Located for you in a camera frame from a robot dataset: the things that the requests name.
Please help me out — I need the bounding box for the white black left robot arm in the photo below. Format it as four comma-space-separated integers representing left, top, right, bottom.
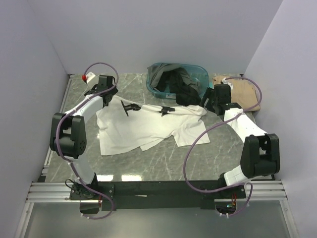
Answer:
50, 75, 118, 199

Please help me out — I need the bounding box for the black t shirt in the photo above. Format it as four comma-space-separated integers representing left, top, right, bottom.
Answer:
156, 69, 201, 106

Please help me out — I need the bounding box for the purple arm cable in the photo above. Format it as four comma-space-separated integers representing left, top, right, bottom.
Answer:
56, 61, 119, 220
183, 76, 263, 216

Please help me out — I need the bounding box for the teal plastic basket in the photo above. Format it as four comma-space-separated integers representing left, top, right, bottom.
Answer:
146, 62, 210, 99

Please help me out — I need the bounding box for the grey t shirt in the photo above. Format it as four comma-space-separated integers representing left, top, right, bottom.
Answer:
148, 63, 199, 91

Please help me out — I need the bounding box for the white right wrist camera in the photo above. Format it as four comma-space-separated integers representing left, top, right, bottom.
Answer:
221, 78, 233, 90

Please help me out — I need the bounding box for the white t shirt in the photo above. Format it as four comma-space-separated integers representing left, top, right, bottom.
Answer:
96, 96, 207, 156

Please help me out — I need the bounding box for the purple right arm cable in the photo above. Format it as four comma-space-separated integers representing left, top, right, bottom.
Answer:
183, 76, 263, 216

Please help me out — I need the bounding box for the folded tan t shirt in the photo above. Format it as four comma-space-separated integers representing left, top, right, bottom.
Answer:
212, 75, 260, 112

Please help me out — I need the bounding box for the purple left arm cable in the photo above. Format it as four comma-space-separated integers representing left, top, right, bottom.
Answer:
56, 61, 119, 220

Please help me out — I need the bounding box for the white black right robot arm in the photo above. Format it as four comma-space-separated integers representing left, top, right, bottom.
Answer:
200, 84, 280, 198

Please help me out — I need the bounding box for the black base crossbar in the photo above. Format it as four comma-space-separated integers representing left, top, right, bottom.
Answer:
99, 181, 220, 210

